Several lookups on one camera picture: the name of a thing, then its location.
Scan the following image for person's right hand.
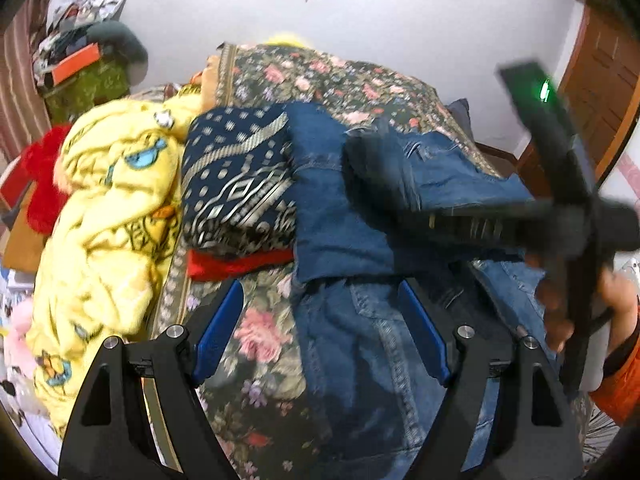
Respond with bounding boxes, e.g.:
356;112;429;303
525;252;640;356

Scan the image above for pile of printed papers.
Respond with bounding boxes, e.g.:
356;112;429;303
32;0;130;78

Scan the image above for pink plush toy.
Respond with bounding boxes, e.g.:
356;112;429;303
0;300;38;411

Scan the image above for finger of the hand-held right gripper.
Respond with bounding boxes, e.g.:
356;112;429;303
344;129;532;262

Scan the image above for dark blue pillow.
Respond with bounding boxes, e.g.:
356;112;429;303
445;98;475;143

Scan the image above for green patterned box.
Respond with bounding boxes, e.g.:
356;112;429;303
44;57;132;123

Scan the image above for wooden door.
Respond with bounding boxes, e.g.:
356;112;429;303
515;7;640;196

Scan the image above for person's right forearm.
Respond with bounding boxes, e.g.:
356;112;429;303
587;267;640;427

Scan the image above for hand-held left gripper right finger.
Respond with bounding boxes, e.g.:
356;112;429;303
397;278;584;480

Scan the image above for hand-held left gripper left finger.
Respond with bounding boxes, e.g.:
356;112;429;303
57;279;246;480

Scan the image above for yellow cartoon print blanket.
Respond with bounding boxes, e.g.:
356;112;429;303
25;96;201;438

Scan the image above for red folded cloth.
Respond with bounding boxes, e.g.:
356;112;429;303
186;247;296;282

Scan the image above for red plush toy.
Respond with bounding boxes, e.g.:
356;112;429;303
22;122;75;235

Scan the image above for navy patterned folded cloth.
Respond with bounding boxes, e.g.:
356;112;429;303
181;105;298;252

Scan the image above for striped curtain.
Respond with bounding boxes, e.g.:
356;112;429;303
0;0;63;161

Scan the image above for orange flat box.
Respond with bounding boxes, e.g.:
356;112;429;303
50;42;102;86

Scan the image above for grey plush cushion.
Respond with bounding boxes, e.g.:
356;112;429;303
85;20;150;83

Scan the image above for dark floral bedspread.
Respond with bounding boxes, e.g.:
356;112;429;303
150;42;506;480

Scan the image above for blue denim jeans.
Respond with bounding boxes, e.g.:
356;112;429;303
287;101;568;480

